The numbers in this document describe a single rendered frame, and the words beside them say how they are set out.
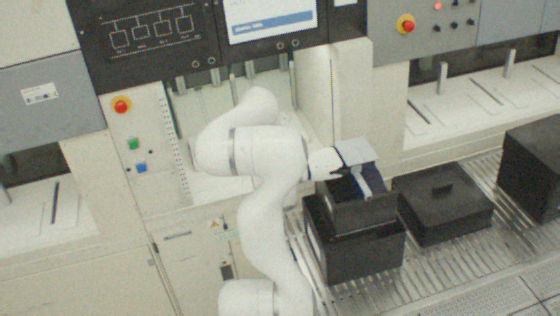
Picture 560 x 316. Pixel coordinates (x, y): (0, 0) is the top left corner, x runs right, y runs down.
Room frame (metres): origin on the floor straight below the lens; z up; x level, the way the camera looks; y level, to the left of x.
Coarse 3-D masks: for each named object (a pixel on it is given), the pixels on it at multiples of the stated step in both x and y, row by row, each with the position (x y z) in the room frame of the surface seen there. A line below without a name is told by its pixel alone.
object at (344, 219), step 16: (336, 144) 1.19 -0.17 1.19; (352, 144) 1.18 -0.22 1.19; (368, 144) 1.17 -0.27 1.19; (352, 160) 1.10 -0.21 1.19; (368, 160) 1.09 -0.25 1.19; (320, 192) 1.17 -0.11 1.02; (336, 192) 1.23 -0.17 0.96; (368, 192) 1.04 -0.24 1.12; (384, 192) 1.05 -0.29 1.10; (400, 192) 1.05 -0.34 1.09; (320, 208) 1.17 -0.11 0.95; (336, 208) 1.01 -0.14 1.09; (352, 208) 1.03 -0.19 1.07; (368, 208) 1.04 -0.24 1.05; (384, 208) 1.05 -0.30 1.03; (336, 224) 1.02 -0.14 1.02; (352, 224) 1.03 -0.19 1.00; (368, 224) 1.04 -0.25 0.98; (384, 224) 1.05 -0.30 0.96; (336, 240) 1.02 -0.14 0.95
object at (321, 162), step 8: (312, 152) 1.16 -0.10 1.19; (320, 152) 1.15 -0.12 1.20; (328, 152) 1.15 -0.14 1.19; (312, 160) 1.12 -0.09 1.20; (320, 160) 1.11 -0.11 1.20; (328, 160) 1.11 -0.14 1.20; (336, 160) 1.11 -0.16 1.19; (312, 168) 1.09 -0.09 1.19; (320, 168) 1.08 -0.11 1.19; (328, 168) 1.08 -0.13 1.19; (336, 168) 1.08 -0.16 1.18; (312, 176) 1.08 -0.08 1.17; (320, 176) 1.08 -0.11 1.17; (328, 176) 1.08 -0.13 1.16; (336, 176) 1.08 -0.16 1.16
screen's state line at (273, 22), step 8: (280, 16) 1.42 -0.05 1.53; (288, 16) 1.43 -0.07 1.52; (296, 16) 1.43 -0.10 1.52; (304, 16) 1.44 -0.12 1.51; (312, 16) 1.44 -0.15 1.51; (240, 24) 1.39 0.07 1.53; (248, 24) 1.40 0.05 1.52; (256, 24) 1.40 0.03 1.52; (264, 24) 1.41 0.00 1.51; (272, 24) 1.41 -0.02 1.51; (280, 24) 1.42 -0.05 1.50; (232, 32) 1.39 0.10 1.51; (240, 32) 1.39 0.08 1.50; (248, 32) 1.40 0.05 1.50
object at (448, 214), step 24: (432, 168) 1.40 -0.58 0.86; (456, 168) 1.38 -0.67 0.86; (408, 192) 1.28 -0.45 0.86; (432, 192) 1.26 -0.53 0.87; (456, 192) 1.25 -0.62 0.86; (480, 192) 1.24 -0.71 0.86; (408, 216) 1.22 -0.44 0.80; (432, 216) 1.15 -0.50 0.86; (456, 216) 1.13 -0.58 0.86; (480, 216) 1.14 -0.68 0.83; (432, 240) 1.11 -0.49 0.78
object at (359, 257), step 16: (304, 208) 1.21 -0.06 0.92; (304, 224) 1.24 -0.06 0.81; (320, 224) 1.26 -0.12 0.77; (400, 224) 1.08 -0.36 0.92; (320, 240) 1.04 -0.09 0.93; (352, 240) 1.17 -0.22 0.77; (368, 240) 1.16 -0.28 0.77; (384, 240) 1.02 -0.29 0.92; (400, 240) 1.03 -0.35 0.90; (320, 256) 1.05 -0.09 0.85; (336, 256) 0.99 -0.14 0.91; (352, 256) 1.00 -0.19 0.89; (368, 256) 1.01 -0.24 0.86; (384, 256) 1.02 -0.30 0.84; (400, 256) 1.03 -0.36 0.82; (336, 272) 0.99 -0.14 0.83; (352, 272) 1.00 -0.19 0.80; (368, 272) 1.01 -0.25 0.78
